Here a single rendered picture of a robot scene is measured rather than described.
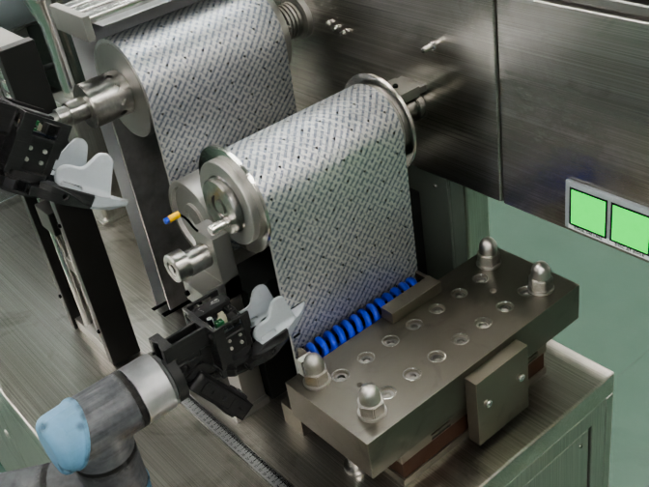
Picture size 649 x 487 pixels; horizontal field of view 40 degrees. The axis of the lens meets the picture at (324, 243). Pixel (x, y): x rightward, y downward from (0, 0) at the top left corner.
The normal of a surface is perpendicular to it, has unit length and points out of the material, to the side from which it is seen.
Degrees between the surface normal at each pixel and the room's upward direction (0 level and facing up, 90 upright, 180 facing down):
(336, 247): 90
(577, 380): 0
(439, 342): 0
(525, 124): 90
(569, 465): 90
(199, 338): 90
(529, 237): 0
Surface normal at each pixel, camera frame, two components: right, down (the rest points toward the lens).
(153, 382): 0.34, -0.35
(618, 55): -0.76, 0.45
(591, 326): -0.15, -0.82
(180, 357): 0.63, 0.35
